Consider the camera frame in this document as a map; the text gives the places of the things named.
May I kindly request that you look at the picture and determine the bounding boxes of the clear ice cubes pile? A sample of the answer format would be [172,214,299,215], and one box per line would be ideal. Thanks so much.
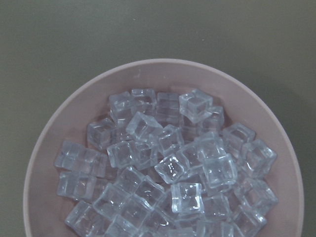
[54,88,278,237]

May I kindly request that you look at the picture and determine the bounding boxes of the pink bowl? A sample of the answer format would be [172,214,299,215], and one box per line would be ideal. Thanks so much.
[23,59,304,237]

